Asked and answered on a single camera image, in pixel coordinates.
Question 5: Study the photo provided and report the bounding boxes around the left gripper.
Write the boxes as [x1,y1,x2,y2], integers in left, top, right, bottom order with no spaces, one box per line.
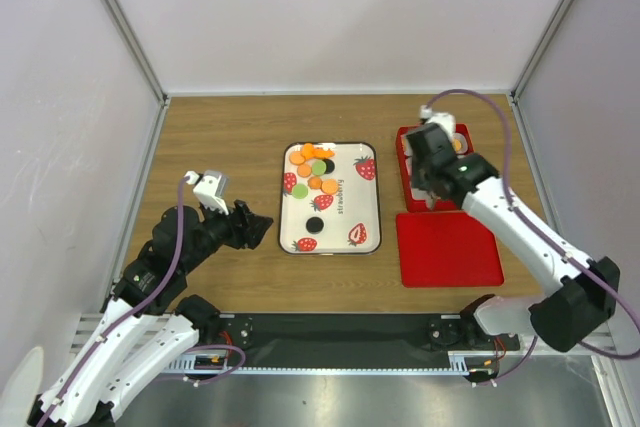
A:
[180,196,273,273]

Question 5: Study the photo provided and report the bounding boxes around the black cookie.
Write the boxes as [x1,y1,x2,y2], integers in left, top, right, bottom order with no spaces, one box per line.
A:
[305,216,325,234]
[323,159,335,174]

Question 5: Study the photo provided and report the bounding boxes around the metal serving tongs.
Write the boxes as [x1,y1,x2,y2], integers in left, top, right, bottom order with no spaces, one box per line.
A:
[423,192,438,210]

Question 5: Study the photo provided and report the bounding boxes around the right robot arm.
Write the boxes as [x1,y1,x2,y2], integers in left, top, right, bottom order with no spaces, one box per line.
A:
[405,123,620,352]

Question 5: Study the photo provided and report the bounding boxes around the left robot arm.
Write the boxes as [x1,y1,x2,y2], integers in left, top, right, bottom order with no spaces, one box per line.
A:
[27,200,273,426]

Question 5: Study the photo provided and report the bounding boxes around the white paper cup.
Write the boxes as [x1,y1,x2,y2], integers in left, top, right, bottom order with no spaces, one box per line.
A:
[411,188,428,202]
[452,132,469,155]
[405,157,413,181]
[401,136,412,157]

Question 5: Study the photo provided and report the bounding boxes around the red cookie box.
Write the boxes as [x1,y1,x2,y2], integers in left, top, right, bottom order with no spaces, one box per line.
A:
[395,123,474,213]

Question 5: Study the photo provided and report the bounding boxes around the green cookie lower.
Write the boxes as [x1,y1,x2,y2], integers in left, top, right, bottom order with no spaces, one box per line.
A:
[291,183,309,200]

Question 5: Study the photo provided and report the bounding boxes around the green cookie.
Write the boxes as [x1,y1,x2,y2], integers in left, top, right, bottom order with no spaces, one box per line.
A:
[311,160,327,176]
[291,183,309,200]

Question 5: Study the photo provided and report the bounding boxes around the orange swirl cookie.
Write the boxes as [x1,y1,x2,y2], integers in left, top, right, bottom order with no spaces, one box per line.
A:
[308,176,323,190]

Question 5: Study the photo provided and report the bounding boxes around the plain orange round cookie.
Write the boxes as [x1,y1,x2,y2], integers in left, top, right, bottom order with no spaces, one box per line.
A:
[297,163,312,178]

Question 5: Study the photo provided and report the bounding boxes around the white strawberry tray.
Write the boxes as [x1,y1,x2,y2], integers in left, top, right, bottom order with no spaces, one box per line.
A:
[278,142,382,255]

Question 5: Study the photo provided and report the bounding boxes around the waffle cookie top left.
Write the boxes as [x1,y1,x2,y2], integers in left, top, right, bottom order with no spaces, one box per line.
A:
[289,151,306,166]

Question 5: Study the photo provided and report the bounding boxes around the green cookie upper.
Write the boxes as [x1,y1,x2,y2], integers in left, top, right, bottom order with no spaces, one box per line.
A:
[311,160,327,176]

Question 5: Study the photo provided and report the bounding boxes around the red box lid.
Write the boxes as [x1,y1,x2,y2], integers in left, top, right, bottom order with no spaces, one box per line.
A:
[396,211,504,288]

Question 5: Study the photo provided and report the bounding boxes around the orange fish cookie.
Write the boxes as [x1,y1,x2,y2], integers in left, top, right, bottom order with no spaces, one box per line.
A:
[313,147,335,159]

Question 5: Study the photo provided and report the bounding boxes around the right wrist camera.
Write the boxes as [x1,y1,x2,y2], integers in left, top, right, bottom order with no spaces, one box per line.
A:
[419,104,456,141]

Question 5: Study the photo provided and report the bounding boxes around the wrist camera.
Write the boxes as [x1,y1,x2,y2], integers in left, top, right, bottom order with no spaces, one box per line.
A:
[184,170,229,215]
[419,104,456,141]

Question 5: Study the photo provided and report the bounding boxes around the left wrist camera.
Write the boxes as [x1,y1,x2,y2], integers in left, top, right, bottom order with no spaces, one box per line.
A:
[184,170,229,215]

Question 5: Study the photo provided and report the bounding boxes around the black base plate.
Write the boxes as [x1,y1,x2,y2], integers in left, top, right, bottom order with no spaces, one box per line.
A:
[222,313,520,370]

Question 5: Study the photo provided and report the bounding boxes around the left cable duct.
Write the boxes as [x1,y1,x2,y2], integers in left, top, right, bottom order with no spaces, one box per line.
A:
[163,349,232,376]

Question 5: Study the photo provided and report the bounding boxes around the cable duct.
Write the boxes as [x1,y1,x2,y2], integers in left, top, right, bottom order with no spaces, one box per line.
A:
[448,350,525,376]
[163,349,232,376]

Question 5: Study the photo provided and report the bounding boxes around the right cable duct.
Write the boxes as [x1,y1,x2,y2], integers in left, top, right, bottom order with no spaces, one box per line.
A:
[448,350,525,376]

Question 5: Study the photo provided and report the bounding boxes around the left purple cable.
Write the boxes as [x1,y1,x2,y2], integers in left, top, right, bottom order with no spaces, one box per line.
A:
[34,174,247,426]

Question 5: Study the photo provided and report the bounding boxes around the purple cable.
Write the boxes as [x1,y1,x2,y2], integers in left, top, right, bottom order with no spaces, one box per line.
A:
[34,174,247,426]
[424,88,640,383]

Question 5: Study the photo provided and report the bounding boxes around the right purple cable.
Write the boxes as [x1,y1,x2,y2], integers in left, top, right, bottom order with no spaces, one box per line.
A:
[424,88,640,383]

